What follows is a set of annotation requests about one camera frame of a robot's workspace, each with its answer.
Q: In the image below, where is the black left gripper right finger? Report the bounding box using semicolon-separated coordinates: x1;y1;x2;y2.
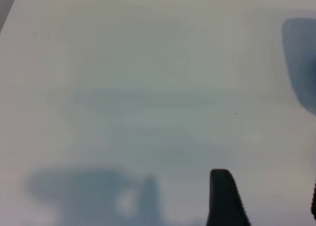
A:
310;180;316;216

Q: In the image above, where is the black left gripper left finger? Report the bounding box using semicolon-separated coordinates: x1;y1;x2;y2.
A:
206;168;252;226

